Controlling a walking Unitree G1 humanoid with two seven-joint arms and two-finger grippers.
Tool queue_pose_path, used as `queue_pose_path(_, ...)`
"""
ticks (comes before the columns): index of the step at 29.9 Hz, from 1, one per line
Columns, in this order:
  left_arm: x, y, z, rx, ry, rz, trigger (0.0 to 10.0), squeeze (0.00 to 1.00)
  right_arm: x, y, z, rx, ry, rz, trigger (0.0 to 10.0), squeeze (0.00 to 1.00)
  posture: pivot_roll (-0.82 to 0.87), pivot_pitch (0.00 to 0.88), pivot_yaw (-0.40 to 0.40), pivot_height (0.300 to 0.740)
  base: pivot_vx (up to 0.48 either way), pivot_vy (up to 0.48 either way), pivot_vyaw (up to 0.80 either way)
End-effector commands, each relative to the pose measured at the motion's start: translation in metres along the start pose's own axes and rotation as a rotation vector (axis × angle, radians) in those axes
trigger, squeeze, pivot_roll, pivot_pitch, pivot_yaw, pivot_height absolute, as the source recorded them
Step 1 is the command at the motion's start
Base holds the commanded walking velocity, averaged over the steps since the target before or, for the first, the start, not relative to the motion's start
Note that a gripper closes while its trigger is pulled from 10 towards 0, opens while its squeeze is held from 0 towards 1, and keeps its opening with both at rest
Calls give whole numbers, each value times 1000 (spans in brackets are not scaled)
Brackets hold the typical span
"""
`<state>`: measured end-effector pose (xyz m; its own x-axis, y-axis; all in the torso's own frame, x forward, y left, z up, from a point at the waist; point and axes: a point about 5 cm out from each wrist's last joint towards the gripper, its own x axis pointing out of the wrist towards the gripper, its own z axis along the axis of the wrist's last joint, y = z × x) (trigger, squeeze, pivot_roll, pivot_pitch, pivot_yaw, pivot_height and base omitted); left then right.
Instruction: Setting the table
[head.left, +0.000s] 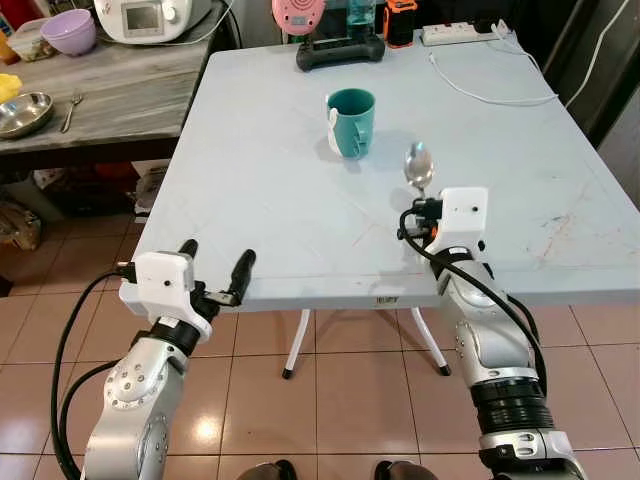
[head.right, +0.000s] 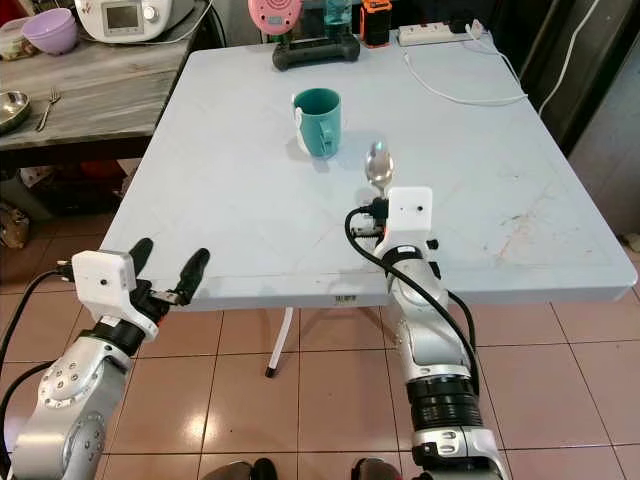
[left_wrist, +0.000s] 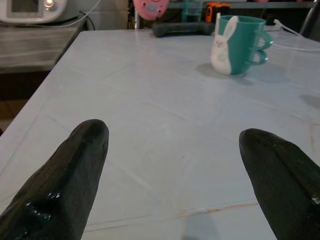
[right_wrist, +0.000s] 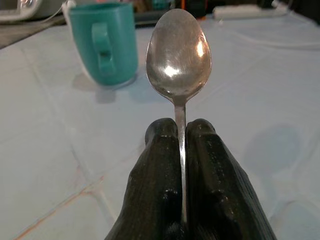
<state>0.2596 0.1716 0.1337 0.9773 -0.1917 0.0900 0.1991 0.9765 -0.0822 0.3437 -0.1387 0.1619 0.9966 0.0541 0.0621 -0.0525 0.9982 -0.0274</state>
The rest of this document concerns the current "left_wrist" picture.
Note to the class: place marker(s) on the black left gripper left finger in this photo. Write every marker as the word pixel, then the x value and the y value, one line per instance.
pixel 62 180

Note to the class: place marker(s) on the white kitchen appliance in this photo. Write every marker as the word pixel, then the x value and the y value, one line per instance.
pixel 32 10

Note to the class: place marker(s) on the dark grey dumbbell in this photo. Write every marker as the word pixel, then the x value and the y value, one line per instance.
pixel 183 28

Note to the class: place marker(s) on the clear teal plastic bottle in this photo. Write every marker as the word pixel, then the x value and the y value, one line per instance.
pixel 192 10

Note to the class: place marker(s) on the orange and black tool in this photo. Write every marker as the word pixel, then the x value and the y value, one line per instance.
pixel 212 11

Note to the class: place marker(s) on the grey side cabinet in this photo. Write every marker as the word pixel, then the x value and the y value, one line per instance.
pixel 35 47

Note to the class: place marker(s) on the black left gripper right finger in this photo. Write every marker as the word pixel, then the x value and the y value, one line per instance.
pixel 282 180

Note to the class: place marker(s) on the pink oval toy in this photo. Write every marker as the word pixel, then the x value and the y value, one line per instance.
pixel 150 8

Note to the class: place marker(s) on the teal cup with white rabbit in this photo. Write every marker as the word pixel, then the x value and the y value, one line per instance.
pixel 237 45

